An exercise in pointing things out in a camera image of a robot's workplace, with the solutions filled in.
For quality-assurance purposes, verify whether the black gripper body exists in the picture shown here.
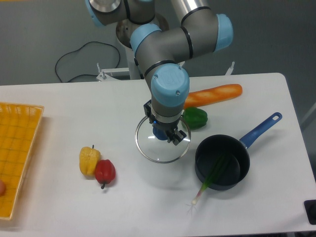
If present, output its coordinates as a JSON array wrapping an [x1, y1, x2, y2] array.
[[149, 115, 180, 136]]

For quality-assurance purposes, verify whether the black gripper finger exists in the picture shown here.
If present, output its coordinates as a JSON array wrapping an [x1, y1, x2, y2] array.
[[166, 129, 187, 146], [143, 100, 152, 121]]

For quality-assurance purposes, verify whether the glass pot lid blue knob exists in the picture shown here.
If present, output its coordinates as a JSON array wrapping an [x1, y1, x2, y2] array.
[[135, 115, 192, 164]]

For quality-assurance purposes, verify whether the green spring onion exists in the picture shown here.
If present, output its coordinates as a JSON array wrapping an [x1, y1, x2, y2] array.
[[187, 155, 229, 216]]

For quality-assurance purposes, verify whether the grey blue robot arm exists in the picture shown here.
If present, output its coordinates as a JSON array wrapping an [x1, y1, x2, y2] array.
[[86, 0, 234, 145]]

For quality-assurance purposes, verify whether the green bell pepper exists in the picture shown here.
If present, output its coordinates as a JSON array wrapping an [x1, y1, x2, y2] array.
[[182, 107, 208, 130]]

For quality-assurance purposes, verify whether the orange baguette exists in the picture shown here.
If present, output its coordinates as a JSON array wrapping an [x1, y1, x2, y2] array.
[[184, 84, 243, 109]]

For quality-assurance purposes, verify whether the red bell pepper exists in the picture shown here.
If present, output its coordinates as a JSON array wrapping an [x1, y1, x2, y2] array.
[[95, 159, 116, 189]]

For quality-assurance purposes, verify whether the yellow bell pepper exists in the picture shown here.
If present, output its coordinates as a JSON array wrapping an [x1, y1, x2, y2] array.
[[79, 145, 101, 176]]

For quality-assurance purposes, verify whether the yellow woven basket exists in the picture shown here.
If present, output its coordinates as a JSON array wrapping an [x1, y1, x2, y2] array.
[[0, 102, 44, 220]]

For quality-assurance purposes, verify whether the black device at table edge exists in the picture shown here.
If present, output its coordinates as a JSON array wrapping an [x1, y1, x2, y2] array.
[[304, 199, 316, 225]]

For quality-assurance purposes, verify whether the pink object in basket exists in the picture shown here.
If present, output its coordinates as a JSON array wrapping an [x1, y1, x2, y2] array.
[[0, 180, 6, 196]]

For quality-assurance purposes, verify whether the dark pot blue handle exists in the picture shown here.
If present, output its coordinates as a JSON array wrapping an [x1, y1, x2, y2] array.
[[195, 112, 282, 191]]

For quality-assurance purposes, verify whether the black cable on floor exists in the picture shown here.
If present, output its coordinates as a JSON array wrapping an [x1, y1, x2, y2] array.
[[54, 40, 121, 83]]

